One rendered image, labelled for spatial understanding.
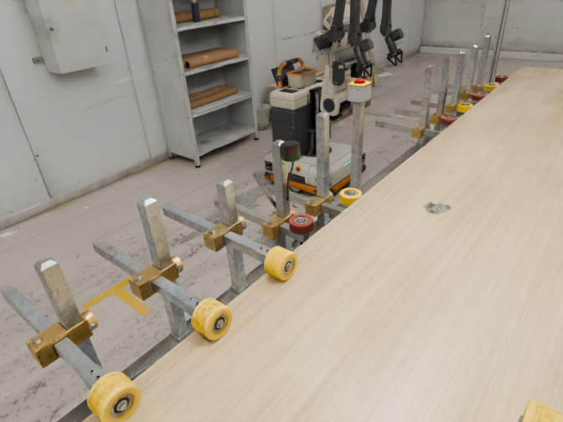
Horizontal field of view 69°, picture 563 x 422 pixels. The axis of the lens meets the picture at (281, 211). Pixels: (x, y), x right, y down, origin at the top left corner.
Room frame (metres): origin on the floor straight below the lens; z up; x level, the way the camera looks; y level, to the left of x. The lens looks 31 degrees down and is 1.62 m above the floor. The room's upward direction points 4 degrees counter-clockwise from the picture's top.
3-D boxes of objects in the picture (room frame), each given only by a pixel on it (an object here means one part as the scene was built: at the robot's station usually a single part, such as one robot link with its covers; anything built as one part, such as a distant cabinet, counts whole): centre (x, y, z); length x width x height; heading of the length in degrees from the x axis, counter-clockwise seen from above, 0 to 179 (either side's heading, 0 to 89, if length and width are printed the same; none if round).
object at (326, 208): (1.43, -0.11, 0.81); 0.43 x 0.03 x 0.04; 49
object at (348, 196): (1.30, -0.26, 0.85); 0.08 x 0.08 x 0.11
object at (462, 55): (2.57, -1.15, 0.89); 0.04 x 0.04 x 0.48; 49
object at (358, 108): (1.63, -0.34, 0.93); 0.05 x 0.05 x 0.45; 49
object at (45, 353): (0.66, 0.50, 0.95); 0.14 x 0.06 x 0.05; 139
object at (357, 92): (1.63, -0.34, 1.18); 0.07 x 0.07 x 0.08; 49
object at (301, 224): (1.14, -0.06, 0.85); 0.08 x 0.08 x 0.11
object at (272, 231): (1.22, 0.01, 0.85); 0.14 x 0.06 x 0.05; 139
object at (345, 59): (3.05, -0.54, 0.99); 0.28 x 0.16 x 0.22; 139
